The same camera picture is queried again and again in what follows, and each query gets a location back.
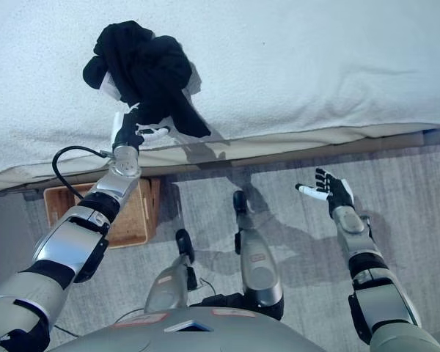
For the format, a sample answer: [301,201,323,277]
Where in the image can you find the grey robot torso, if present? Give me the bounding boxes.
[49,307,371,352]

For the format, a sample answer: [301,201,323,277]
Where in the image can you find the black clothes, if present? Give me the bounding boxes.
[82,21,212,139]

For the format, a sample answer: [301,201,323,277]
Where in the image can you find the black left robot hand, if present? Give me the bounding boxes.
[111,104,169,153]

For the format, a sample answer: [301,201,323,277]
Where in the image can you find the brown bed frame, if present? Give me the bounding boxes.
[0,130,440,201]

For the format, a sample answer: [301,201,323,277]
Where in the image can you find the white bed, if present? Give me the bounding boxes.
[0,0,440,177]

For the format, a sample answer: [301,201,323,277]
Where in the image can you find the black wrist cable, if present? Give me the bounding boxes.
[52,145,113,201]

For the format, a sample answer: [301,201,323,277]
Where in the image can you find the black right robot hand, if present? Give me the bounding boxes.
[295,167,354,220]

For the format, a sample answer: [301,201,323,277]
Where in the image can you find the robot torso and legs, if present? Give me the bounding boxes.
[21,142,440,352]

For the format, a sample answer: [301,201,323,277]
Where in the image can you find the brown wicker basket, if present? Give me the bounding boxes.
[43,177,161,249]

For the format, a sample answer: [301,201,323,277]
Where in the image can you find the silver right robot leg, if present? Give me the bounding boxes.
[232,189,285,320]

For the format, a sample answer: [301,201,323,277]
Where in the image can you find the silver robot leg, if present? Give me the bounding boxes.
[144,229,199,315]
[232,189,285,320]

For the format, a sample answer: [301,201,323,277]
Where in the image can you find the silver left robot leg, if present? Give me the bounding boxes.
[144,229,199,315]

